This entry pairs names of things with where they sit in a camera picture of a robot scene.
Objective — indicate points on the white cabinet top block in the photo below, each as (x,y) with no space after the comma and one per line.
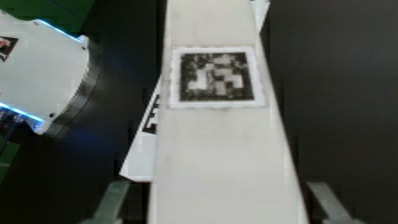
(225,173)

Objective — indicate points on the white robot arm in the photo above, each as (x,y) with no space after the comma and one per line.
(47,69)

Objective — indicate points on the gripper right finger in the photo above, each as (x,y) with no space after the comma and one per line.
(326,209)

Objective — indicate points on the white marker base sheet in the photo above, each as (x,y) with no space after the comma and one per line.
(139,161)

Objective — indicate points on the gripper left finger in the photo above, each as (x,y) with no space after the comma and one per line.
(107,212)

